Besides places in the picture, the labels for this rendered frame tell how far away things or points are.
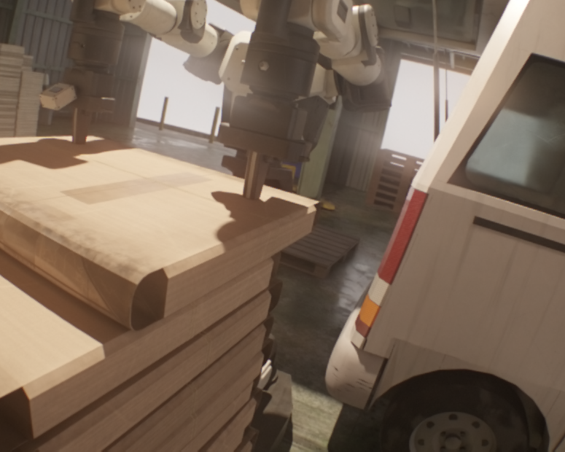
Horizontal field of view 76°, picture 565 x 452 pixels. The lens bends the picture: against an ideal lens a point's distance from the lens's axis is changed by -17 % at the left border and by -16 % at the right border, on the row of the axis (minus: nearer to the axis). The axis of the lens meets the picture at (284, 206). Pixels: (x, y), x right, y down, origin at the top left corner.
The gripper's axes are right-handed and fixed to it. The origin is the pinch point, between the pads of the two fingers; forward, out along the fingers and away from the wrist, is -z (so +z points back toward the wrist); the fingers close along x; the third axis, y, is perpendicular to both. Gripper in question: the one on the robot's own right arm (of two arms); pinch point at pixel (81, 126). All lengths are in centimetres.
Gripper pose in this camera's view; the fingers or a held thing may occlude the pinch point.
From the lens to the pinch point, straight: 74.7
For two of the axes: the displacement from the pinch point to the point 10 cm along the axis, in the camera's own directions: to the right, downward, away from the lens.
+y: 3.7, -1.3, 9.2
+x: 9.0, 2.8, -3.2
